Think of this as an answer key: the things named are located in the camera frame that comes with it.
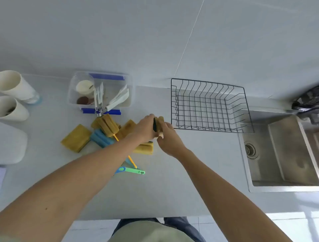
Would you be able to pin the person's right hand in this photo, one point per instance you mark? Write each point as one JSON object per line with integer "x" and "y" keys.
{"x": 170, "y": 142}

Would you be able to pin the person's left hand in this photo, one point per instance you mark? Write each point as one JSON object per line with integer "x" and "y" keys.
{"x": 144, "y": 131}

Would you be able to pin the green sponge brush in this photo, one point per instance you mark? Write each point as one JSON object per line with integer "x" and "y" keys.
{"x": 134, "y": 171}

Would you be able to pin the person's right forearm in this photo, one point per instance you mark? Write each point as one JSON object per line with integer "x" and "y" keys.
{"x": 224, "y": 199}

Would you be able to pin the person's left forearm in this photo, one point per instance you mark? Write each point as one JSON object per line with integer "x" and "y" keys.
{"x": 62, "y": 194}

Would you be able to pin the white metal tongs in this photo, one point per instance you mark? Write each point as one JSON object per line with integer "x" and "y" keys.
{"x": 118, "y": 97}
{"x": 99, "y": 96}

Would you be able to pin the clear plastic container blue clips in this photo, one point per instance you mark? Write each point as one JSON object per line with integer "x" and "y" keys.
{"x": 107, "y": 76}

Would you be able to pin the brown round cup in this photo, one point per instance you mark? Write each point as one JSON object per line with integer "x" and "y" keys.
{"x": 83, "y": 100}

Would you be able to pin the cream paper cup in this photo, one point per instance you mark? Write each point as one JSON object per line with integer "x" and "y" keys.
{"x": 85, "y": 86}

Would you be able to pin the round metal drain strainer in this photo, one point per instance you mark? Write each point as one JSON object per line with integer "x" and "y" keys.
{"x": 250, "y": 149}

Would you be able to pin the stainless steel sink insert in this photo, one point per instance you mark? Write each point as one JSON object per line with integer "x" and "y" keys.
{"x": 294, "y": 149}

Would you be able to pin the plain white cup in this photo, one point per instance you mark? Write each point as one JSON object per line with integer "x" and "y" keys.
{"x": 13, "y": 109}

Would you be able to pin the white cup blue base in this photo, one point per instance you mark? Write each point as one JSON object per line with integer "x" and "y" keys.
{"x": 15, "y": 84}

